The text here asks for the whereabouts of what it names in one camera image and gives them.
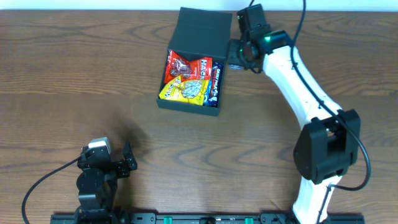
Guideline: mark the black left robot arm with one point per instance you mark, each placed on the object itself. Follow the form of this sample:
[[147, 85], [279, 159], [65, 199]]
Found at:
[[98, 182]]

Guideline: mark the purple Dairy Milk bar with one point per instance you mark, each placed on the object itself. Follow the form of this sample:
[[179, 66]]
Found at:
[[214, 88]]

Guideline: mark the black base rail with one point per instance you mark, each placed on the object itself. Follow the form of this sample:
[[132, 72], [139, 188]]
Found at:
[[151, 218]]

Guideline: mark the yellow Hacks candy bag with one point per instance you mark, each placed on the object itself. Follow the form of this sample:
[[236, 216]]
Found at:
[[190, 91]]

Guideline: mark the red Hacks candy bag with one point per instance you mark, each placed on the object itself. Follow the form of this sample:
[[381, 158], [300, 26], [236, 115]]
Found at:
[[188, 70]]

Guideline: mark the blue Oreo cookie pack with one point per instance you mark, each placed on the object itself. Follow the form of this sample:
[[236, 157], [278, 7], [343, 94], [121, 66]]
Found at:
[[207, 93]]

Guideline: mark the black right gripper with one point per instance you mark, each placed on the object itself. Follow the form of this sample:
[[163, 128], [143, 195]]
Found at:
[[234, 53]]

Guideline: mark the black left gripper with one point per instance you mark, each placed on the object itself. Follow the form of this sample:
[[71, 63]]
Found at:
[[118, 167]]

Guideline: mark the dark green box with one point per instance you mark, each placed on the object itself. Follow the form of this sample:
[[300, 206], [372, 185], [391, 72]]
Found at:
[[198, 34]]

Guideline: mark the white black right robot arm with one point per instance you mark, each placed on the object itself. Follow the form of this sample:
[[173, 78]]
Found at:
[[327, 145]]

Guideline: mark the blue Eclipse mint box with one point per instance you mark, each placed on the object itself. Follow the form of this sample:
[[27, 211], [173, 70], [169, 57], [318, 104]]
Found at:
[[236, 67]]

